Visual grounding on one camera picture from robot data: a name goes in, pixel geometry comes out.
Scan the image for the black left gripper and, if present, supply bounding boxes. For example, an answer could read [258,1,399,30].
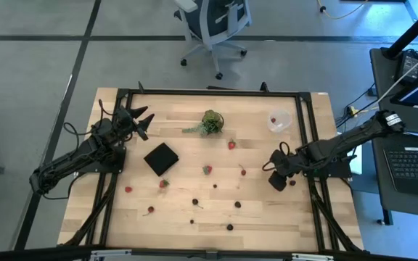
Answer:
[113,104,155,141]

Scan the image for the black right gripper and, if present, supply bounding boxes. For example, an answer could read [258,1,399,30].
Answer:
[268,149,299,192]

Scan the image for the black folded cloth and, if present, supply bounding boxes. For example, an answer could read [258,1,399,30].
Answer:
[143,142,180,178]

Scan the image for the potted green succulent plant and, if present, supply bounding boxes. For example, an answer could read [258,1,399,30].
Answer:
[181,109,226,138]

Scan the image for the dark grey side desk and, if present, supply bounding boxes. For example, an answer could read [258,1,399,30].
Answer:
[369,46,418,225]

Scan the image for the white office chair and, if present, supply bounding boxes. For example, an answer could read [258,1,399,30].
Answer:
[173,0,253,80]

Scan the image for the laptop keyboard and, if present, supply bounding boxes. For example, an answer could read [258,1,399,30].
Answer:
[382,132,418,199]

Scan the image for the black power adapter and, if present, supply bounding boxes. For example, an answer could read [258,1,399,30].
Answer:
[393,49,418,86]

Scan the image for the black metal pole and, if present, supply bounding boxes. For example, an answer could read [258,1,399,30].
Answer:
[381,0,418,61]

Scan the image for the black camera rig bar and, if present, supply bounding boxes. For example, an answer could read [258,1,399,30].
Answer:
[0,245,418,261]

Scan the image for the yellow floor cable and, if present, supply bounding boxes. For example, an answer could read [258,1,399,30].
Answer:
[316,0,369,21]

